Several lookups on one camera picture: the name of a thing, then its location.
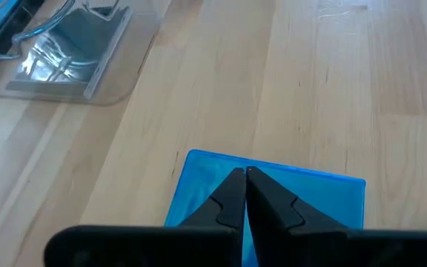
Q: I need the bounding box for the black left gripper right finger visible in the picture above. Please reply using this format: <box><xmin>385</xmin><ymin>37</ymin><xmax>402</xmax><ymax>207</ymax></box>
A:
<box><xmin>246</xmin><ymin>165</ymin><xmax>427</xmax><ymax>267</ymax></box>

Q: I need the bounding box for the blue translucent jewel case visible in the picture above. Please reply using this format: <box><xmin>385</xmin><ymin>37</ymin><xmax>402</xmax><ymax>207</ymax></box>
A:
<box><xmin>164</xmin><ymin>148</ymin><xmax>367</xmax><ymax>267</ymax></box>

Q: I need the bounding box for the clear plastic bin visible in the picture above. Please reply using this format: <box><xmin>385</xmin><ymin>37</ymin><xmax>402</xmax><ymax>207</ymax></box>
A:
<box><xmin>0</xmin><ymin>0</ymin><xmax>172</xmax><ymax>108</ymax></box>

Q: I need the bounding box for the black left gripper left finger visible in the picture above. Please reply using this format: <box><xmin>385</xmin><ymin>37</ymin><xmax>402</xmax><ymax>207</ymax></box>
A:
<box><xmin>44</xmin><ymin>167</ymin><xmax>247</xmax><ymax>267</ymax></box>

